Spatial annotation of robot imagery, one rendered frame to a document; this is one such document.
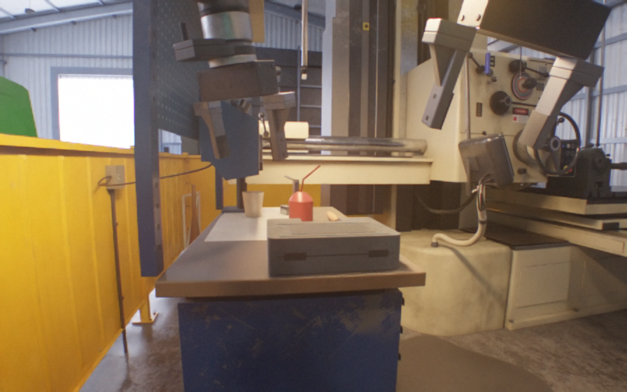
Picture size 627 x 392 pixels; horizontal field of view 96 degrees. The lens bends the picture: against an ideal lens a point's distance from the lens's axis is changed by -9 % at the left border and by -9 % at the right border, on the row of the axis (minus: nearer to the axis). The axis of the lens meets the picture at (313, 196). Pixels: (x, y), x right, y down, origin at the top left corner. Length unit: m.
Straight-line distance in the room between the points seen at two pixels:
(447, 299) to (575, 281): 1.15
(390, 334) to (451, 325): 1.67
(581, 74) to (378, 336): 0.57
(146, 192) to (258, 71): 0.29
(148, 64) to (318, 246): 0.43
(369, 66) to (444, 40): 2.26
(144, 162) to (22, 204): 0.87
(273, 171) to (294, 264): 1.39
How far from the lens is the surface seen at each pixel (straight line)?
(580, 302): 3.21
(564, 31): 0.40
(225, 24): 0.51
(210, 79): 0.54
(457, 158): 2.06
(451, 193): 2.85
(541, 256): 2.72
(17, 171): 1.40
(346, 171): 2.02
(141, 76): 0.62
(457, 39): 0.34
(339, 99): 2.45
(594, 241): 2.82
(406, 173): 2.19
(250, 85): 0.49
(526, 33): 0.37
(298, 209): 1.05
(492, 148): 1.50
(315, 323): 0.68
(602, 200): 2.86
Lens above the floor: 1.15
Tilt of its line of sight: 6 degrees down
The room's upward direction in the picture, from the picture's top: 1 degrees clockwise
